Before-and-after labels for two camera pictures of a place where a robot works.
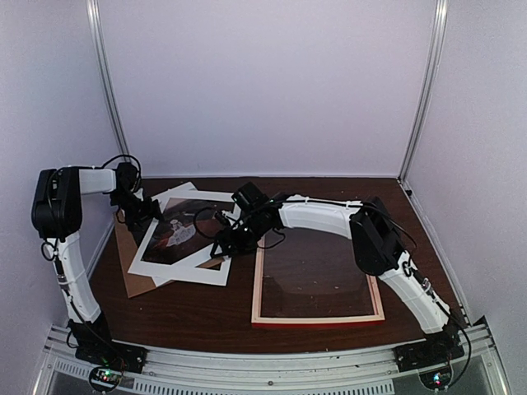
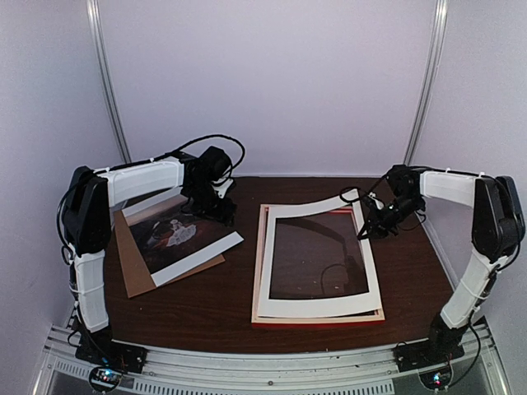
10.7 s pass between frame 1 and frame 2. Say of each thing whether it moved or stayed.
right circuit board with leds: stayed
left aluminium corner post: stayed
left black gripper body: moved
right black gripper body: moved
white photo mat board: moved
